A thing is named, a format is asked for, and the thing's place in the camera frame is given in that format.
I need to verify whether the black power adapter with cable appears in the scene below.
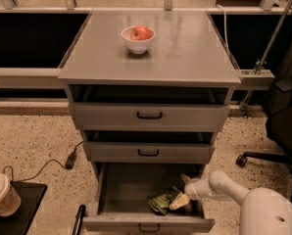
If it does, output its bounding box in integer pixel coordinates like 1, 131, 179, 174
2, 140, 84, 182

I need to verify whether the white ceramic bowl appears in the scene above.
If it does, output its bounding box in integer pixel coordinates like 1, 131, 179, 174
122, 26, 156, 54

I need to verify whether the black handle bar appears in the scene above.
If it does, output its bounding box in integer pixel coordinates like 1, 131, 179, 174
72, 205, 86, 235

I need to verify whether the paper coffee cup with lid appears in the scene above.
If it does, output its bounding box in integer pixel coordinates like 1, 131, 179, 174
0, 173, 22, 217

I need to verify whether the top grey drawer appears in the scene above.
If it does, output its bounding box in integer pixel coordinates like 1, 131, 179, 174
69, 85, 228, 132

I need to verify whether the bottom grey drawer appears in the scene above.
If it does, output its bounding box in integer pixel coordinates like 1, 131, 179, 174
83, 163, 215, 234

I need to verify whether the red apple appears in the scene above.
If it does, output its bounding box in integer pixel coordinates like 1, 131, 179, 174
130, 24, 153, 41

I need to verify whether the middle grey drawer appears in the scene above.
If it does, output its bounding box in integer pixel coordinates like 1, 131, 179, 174
83, 130, 215, 164

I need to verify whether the grey drawer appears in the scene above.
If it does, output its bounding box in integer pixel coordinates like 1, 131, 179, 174
69, 85, 228, 132
83, 130, 215, 164
83, 163, 215, 234

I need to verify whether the green jalapeno chip bag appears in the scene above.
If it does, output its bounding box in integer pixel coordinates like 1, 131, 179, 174
147, 190, 181, 215

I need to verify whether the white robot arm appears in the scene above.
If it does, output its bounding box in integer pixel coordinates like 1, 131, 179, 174
170, 170, 292, 235

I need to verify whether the grey drawer cabinet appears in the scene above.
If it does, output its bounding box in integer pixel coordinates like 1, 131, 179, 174
57, 9, 243, 181

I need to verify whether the black office chair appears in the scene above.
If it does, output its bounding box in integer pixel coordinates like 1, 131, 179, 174
235, 29, 292, 208

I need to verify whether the white cable on counter edge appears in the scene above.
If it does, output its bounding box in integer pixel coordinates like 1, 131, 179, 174
216, 4, 232, 58

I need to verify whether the black side table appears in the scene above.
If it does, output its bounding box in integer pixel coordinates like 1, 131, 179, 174
0, 181, 47, 235

